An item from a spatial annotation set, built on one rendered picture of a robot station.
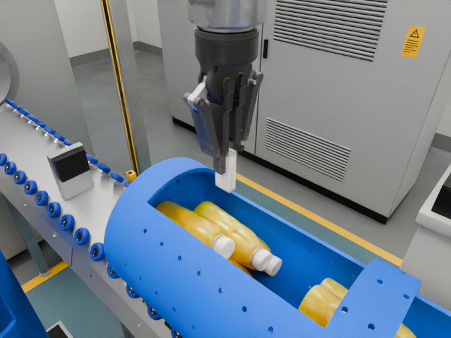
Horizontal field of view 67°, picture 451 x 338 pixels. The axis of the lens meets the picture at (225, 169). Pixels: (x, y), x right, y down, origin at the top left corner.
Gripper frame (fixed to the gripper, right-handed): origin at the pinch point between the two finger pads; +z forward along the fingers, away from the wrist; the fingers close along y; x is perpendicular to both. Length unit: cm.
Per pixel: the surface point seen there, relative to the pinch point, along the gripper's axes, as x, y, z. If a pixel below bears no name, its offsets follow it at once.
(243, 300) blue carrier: 11.5, 9.1, 11.1
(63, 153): -61, 1, 23
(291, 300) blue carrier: 10.4, -8.9, 32.2
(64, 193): -60, 4, 36
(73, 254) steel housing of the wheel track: -44, 12, 43
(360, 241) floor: -8, -136, 130
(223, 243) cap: 0.1, 0.6, 15.4
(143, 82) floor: -324, -208, 131
